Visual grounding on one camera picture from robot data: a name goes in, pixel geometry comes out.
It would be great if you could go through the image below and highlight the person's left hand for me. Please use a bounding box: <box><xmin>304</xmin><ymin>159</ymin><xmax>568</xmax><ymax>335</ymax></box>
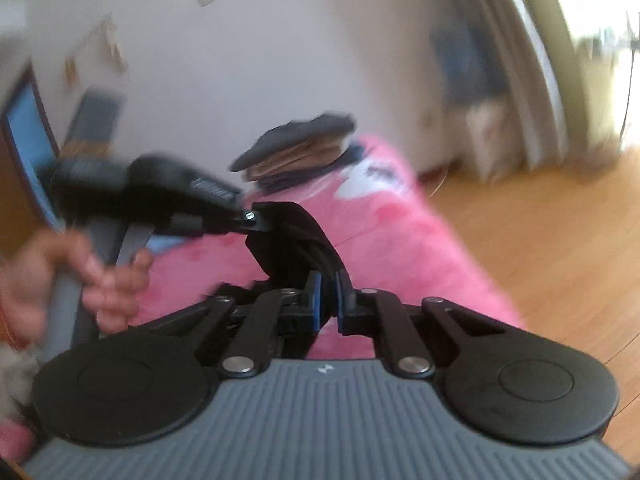
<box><xmin>0</xmin><ymin>232</ymin><xmax>155</xmax><ymax>346</ymax></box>

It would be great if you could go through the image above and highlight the black garment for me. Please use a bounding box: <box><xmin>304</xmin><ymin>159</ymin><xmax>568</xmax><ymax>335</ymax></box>
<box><xmin>244</xmin><ymin>201</ymin><xmax>356</xmax><ymax>361</ymax></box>

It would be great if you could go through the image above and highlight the pink floral blanket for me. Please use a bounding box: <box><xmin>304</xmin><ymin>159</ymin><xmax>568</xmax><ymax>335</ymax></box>
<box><xmin>135</xmin><ymin>132</ymin><xmax>526</xmax><ymax>361</ymax></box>

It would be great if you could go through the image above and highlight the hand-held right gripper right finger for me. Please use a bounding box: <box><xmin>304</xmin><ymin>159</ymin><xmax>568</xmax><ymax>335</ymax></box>
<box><xmin>334</xmin><ymin>270</ymin><xmax>506</xmax><ymax>380</ymax></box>

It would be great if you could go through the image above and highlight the stack of folded dark clothes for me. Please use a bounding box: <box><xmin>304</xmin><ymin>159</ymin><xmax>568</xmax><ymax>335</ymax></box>
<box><xmin>230</xmin><ymin>114</ymin><xmax>363</xmax><ymax>196</ymax></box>

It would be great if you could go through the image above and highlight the wooden door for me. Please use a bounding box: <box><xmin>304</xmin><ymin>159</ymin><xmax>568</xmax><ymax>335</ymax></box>
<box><xmin>0</xmin><ymin>130</ymin><xmax>48</xmax><ymax>246</ymax></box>

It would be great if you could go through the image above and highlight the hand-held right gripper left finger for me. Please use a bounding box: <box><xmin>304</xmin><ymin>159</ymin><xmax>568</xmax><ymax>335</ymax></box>
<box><xmin>147</xmin><ymin>270</ymin><xmax>326</xmax><ymax>379</ymax></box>

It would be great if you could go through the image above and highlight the water dispenser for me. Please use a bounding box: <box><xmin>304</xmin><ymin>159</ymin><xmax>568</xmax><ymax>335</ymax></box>
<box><xmin>430</xmin><ymin>20</ymin><xmax>511</xmax><ymax>181</ymax></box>

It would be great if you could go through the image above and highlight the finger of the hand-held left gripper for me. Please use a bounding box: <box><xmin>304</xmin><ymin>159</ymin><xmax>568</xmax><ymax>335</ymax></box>
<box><xmin>159</xmin><ymin>202</ymin><xmax>277</xmax><ymax>239</ymax></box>

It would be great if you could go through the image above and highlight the wall hook rack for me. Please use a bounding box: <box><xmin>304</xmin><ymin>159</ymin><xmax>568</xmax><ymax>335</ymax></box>
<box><xmin>62</xmin><ymin>15</ymin><xmax>130</xmax><ymax>86</ymax></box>

